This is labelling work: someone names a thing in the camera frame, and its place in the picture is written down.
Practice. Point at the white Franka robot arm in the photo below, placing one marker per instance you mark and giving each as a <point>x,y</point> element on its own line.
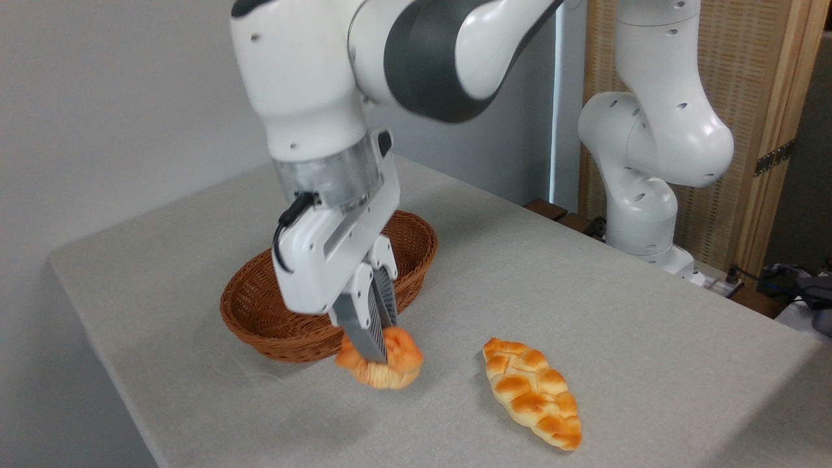
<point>656,130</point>

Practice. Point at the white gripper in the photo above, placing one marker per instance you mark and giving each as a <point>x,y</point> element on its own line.
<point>318,260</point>

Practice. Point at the round knotted bread roll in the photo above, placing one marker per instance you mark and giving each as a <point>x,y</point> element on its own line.
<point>403,357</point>

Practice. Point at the dark grey bag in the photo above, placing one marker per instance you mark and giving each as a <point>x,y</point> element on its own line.
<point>816,299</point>

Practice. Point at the grey tablecloth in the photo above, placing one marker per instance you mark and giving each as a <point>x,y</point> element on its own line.
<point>585,292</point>

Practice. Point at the brown wooden base board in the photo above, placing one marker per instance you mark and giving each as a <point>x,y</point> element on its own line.
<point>549,209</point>

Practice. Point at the brown wicker basket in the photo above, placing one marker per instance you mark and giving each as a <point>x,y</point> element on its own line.
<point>260,325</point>

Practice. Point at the metal screen hinge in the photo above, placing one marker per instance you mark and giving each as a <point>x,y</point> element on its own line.
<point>773,158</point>

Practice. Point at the long braided bread loaf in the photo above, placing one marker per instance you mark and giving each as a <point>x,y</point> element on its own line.
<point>530,393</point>

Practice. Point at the rattan wooden folding screen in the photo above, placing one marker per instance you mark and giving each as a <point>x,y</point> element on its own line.
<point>747,78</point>

